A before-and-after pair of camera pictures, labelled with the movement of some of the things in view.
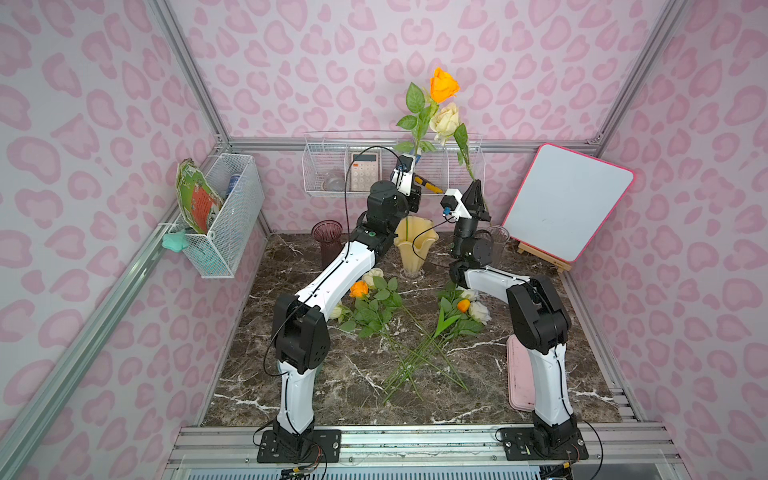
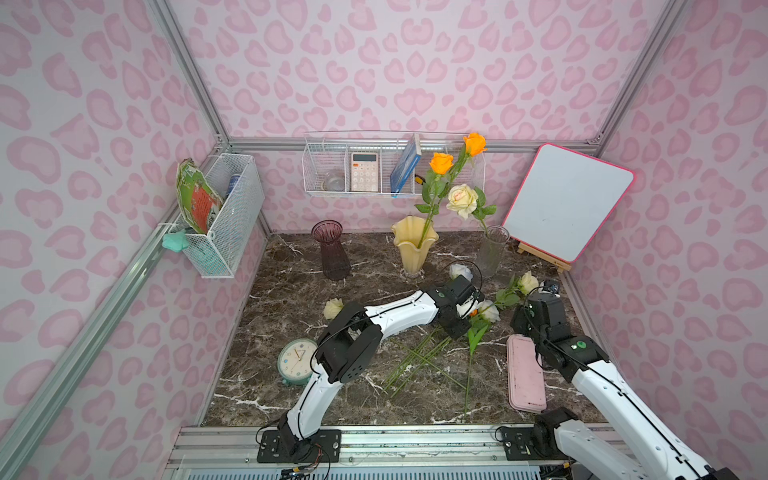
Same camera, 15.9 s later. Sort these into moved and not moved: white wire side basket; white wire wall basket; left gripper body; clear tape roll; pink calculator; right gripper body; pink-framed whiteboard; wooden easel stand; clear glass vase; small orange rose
Moved: left gripper body; small orange rose; right gripper body
Not moved: white wire side basket; white wire wall basket; wooden easel stand; clear tape roll; clear glass vase; pink calculator; pink-framed whiteboard
